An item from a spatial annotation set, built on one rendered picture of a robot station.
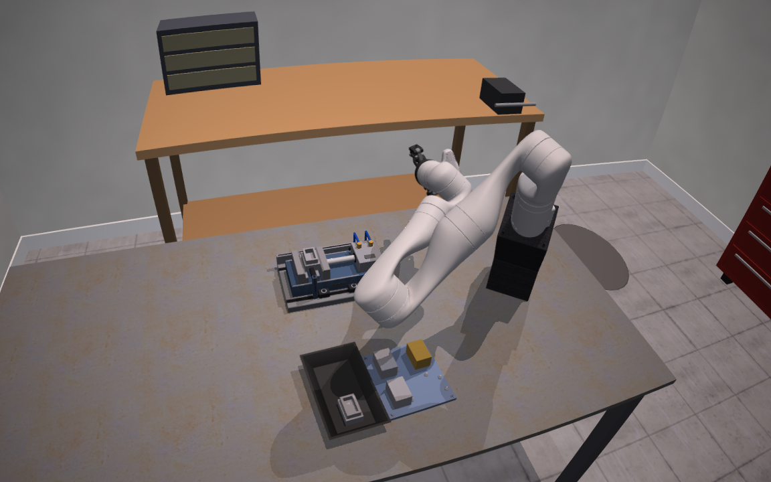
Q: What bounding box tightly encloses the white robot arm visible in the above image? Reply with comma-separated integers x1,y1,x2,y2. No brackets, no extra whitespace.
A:
354,130,572,328

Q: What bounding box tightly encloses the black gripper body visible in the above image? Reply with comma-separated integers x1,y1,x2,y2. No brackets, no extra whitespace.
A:
415,157,433,184

